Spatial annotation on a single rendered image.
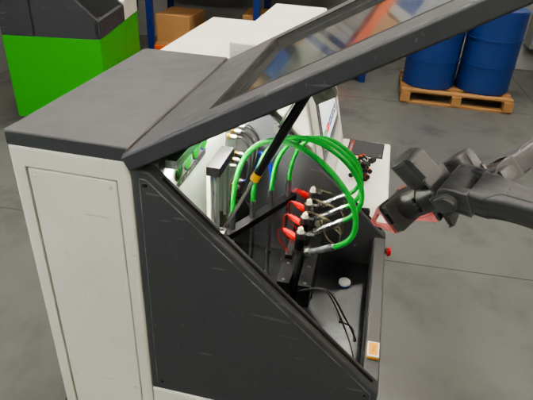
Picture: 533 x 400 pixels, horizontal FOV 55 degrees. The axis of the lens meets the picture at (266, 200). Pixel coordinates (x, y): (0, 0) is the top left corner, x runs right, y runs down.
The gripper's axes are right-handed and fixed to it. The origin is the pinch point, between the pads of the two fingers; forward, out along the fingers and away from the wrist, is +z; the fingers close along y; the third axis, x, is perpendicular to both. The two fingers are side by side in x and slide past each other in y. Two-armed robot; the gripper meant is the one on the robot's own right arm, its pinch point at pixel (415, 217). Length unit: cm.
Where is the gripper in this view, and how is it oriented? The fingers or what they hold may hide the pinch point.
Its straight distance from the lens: 139.2
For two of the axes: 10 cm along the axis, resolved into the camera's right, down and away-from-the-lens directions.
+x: -4.8, 4.2, -7.7
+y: -5.8, -8.1, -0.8
